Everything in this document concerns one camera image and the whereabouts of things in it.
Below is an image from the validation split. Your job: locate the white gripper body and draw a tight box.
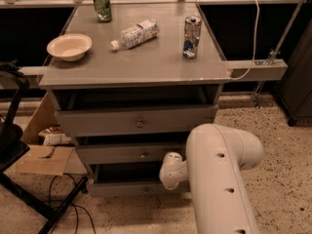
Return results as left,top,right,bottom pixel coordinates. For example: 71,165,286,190
159,152,188,190

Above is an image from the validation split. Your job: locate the grey bottom drawer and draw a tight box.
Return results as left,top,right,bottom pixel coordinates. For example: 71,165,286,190
88,161,189,197

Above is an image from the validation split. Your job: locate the grey drawer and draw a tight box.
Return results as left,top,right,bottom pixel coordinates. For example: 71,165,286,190
88,161,189,197
56,104,217,137
76,142,185,164

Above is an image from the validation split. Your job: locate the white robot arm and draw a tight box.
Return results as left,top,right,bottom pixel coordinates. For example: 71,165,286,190
159,124,264,234

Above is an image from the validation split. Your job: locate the grey top drawer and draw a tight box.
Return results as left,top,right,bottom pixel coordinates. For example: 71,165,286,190
56,104,217,137

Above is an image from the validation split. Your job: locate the grey middle drawer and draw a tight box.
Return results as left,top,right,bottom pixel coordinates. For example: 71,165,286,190
76,142,185,164

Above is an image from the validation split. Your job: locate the grey drawer cabinet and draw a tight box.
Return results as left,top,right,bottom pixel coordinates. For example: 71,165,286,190
38,2,231,187

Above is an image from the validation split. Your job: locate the brown cardboard box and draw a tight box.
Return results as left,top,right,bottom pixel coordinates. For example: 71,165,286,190
15,94,72,176

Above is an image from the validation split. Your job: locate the clear plastic water bottle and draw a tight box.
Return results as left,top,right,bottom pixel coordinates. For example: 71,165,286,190
110,19,159,52

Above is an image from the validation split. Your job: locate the dark cabinet on right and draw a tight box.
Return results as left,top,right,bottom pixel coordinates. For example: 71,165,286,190
275,20,312,126

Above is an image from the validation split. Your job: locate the silver blue energy can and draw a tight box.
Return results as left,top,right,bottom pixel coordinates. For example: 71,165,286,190
183,16,202,59

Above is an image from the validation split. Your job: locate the white bowl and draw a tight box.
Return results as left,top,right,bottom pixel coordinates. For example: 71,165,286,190
47,34,93,61

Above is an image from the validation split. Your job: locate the black chair stand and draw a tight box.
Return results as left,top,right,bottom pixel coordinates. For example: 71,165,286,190
0,69,88,234

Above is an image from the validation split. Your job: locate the green soda can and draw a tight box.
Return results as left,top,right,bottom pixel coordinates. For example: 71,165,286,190
94,0,112,22

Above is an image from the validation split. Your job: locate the black floor cable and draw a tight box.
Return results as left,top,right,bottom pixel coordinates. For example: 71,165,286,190
48,173,98,234

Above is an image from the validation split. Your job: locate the metal rail bar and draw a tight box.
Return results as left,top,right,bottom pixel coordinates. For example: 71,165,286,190
227,59,288,82

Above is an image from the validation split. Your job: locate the white cable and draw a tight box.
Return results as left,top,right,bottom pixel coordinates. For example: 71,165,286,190
229,0,260,82

